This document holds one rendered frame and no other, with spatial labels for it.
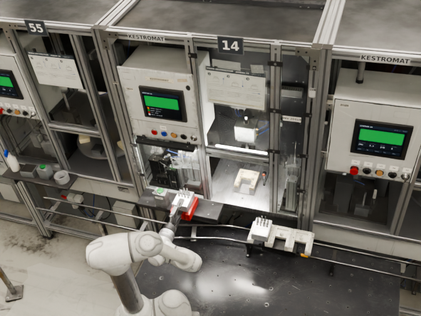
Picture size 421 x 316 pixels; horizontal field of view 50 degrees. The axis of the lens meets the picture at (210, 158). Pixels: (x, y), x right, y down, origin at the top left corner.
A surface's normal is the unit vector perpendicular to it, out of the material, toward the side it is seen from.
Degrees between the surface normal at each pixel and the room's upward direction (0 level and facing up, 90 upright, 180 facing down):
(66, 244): 0
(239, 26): 0
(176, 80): 90
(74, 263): 0
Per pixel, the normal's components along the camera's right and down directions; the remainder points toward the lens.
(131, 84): -0.32, 0.65
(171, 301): 0.03, -0.76
